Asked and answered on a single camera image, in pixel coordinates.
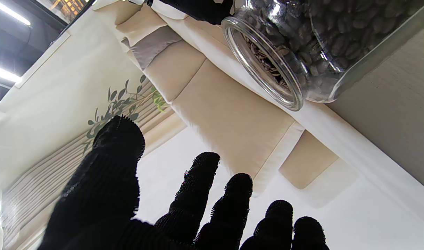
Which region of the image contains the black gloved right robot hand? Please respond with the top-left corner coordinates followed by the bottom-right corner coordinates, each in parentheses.
top-left (148, 0), bottom-right (235, 25)

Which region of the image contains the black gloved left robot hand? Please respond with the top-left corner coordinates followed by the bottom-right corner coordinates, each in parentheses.
top-left (38, 115), bottom-right (330, 250)

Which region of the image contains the glass jar of coffee beans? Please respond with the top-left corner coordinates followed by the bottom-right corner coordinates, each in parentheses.
top-left (221, 0), bottom-right (424, 111)

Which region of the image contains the grey sofa cushion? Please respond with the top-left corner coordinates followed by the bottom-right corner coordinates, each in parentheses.
top-left (122, 26), bottom-right (183, 70)

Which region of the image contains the beige sofa cushion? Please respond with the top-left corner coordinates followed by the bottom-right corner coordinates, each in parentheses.
top-left (115, 5), bottom-right (167, 45)

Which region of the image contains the beige pleated curtain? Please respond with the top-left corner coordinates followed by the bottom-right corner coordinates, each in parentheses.
top-left (0, 80), bottom-right (188, 249)

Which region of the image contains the tall green leafy plant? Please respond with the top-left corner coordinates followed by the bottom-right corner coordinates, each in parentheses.
top-left (82, 75), bottom-right (171, 155)

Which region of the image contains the glass window with yellow structures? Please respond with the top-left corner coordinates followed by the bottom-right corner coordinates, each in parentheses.
top-left (35, 0), bottom-right (94, 23)

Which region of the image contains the long ceiling light strip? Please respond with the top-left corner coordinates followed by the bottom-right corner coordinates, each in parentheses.
top-left (0, 62), bottom-right (23, 84)
top-left (0, 0), bottom-right (32, 26)

